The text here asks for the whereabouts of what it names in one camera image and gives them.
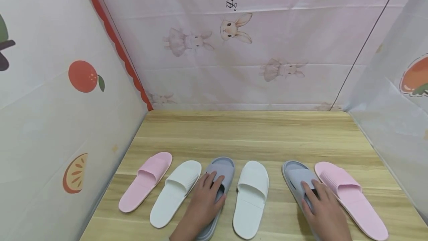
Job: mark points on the person's left thumb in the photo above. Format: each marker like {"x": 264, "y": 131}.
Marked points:
{"x": 221, "y": 202}

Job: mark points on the person's left little finger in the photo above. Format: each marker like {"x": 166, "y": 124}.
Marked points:
{"x": 195, "y": 189}

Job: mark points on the person's right middle finger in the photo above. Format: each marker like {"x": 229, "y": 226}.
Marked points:
{"x": 318, "y": 190}

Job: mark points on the person's left hand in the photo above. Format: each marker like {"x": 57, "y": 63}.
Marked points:
{"x": 202, "y": 207}

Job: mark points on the person's left middle finger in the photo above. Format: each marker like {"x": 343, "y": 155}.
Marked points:
{"x": 211, "y": 179}

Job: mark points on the person's left forearm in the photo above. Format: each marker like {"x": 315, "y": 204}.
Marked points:
{"x": 187, "y": 236}

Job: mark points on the person's right hand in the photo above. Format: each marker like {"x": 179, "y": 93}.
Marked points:
{"x": 326, "y": 215}

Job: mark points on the pink slipper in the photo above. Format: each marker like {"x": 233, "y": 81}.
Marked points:
{"x": 351, "y": 196}
{"x": 147, "y": 179}

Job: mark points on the person's right little finger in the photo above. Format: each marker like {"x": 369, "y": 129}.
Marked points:
{"x": 335, "y": 203}

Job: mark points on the grey slipper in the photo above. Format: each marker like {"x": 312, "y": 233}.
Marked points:
{"x": 296, "y": 174}
{"x": 223, "y": 167}

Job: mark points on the white slipper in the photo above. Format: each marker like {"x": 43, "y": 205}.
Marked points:
{"x": 250, "y": 196}
{"x": 174, "y": 194}

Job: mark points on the person's left index finger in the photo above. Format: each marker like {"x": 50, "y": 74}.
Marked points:
{"x": 219, "y": 183}

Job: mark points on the person's right index finger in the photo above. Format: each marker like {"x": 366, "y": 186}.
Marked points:
{"x": 307, "y": 192}

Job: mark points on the person's left ring finger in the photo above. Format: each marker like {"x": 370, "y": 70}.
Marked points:
{"x": 203, "y": 181}

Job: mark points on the person's right thumb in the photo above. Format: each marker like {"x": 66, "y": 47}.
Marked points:
{"x": 306, "y": 209}

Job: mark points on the person's right ring finger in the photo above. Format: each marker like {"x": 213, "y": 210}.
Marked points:
{"x": 327, "y": 195}

